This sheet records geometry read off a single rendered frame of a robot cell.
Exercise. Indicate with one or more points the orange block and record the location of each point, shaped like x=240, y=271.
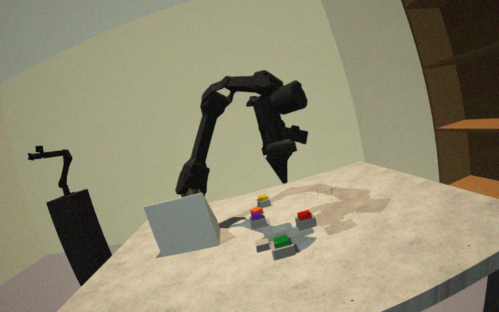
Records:
x=257, y=209

